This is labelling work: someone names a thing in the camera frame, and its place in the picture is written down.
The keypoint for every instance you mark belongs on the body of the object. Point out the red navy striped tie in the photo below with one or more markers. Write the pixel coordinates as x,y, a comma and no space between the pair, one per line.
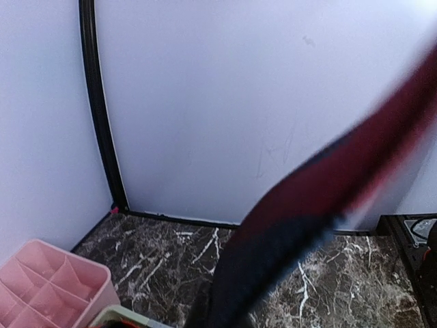
335,187

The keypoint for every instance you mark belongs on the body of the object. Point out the green perforated plastic basket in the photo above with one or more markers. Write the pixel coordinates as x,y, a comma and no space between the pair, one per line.
119,313

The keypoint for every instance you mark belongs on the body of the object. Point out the pink divided organizer box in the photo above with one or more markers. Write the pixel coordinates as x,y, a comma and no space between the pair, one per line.
45,286

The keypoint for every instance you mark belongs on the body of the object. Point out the right black corner post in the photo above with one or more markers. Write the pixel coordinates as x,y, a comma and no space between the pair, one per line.
97,103

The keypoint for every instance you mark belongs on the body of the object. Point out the black front rail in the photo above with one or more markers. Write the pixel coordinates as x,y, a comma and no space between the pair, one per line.
415,240

